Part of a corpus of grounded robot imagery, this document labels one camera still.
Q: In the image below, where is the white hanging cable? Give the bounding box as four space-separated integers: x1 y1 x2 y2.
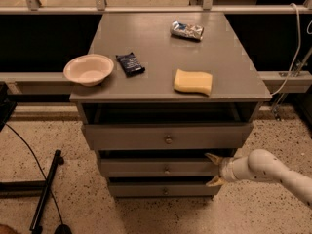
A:
269 2 312 98

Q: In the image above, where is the black equipment at left edge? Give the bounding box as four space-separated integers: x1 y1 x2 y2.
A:
0 84 17 132

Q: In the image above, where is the white bowl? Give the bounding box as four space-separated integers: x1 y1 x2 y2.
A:
63 54 114 87

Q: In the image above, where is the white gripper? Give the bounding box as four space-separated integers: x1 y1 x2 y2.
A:
205 153 238 187

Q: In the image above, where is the silver foil chip bag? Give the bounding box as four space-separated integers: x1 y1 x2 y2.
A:
170 20 204 41

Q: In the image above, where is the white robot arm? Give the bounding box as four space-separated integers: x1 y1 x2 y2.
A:
206 149 312 209

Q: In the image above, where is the yellow sponge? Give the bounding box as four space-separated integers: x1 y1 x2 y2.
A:
174 69 213 96

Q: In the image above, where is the black floor cable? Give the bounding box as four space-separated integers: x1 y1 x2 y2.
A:
4 122 72 234

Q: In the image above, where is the black stand leg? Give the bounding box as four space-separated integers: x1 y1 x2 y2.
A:
0 150 64 234

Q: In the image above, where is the grey bottom drawer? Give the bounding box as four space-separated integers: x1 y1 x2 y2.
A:
108 182 220 197

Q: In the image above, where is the dark blue snack packet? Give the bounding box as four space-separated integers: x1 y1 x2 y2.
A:
116 53 145 77

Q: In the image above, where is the grey top drawer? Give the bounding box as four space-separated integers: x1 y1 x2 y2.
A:
82 123 253 150

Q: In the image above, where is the grey drawer cabinet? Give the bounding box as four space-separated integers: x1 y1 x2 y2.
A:
70 13 271 184

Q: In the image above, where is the grey drawer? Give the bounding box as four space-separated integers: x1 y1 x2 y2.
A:
82 123 253 150
97 157 219 177
108 182 220 197

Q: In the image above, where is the metal railing frame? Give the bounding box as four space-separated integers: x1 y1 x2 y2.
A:
0 0 312 122

